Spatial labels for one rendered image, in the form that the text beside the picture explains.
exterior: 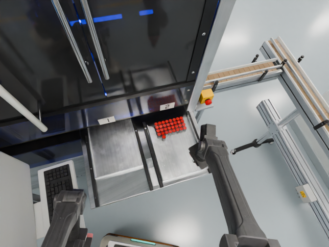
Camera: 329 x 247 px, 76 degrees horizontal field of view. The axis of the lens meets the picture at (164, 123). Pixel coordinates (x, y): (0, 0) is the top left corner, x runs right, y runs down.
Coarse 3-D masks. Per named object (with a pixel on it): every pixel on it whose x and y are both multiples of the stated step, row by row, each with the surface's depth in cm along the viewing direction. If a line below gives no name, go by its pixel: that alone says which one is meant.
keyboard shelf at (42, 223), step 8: (48, 168) 122; (72, 168) 123; (40, 176) 120; (72, 176) 121; (40, 184) 118; (72, 184) 119; (40, 192) 116; (40, 208) 113; (40, 216) 112; (48, 216) 112; (80, 216) 112; (40, 224) 110; (48, 224) 110; (80, 224) 111; (40, 232) 109
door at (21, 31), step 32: (0, 0) 50; (32, 0) 52; (64, 0) 54; (0, 32) 57; (32, 32) 59; (64, 32) 62; (0, 64) 65; (32, 64) 69; (64, 64) 72; (32, 96) 82; (64, 96) 87; (96, 96) 94
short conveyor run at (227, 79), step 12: (264, 60) 145; (216, 72) 139; (228, 72) 144; (240, 72) 144; (252, 72) 140; (264, 72) 146; (276, 72) 146; (204, 84) 138; (216, 84) 134; (228, 84) 140; (240, 84) 146; (252, 84) 151
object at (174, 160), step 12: (192, 132) 128; (156, 144) 124; (168, 144) 124; (180, 144) 125; (192, 144) 125; (156, 156) 117; (168, 156) 121; (180, 156) 122; (168, 168) 118; (180, 168) 119; (192, 168) 119; (204, 168) 116
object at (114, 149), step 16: (96, 128) 126; (112, 128) 127; (128, 128) 127; (96, 144) 122; (112, 144) 122; (128, 144) 123; (96, 160) 118; (112, 160) 118; (128, 160) 119; (96, 176) 114
